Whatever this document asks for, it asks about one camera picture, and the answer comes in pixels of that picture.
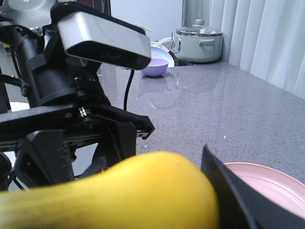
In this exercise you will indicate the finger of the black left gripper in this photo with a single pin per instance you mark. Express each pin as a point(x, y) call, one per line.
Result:
point(43, 159)
point(117, 143)

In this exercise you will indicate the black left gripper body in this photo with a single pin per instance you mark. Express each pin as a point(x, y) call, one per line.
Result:
point(61, 96)

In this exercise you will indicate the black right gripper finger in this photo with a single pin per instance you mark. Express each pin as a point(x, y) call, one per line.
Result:
point(240, 206)

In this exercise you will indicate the yellow banana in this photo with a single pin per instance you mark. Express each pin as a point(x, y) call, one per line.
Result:
point(158, 190)

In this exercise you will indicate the pink plate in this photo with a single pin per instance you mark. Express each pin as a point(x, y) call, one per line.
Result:
point(275, 185)

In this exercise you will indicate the purple bowl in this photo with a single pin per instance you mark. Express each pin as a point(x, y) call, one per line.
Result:
point(156, 67)

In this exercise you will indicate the light blue plate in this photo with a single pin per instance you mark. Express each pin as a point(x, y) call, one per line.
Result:
point(159, 53)

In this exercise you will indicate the green pot with lid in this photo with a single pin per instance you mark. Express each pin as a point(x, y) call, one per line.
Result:
point(197, 43)

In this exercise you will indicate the white curtain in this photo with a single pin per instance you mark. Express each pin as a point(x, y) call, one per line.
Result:
point(265, 38)

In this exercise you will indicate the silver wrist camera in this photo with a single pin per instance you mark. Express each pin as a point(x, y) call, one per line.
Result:
point(99, 39)

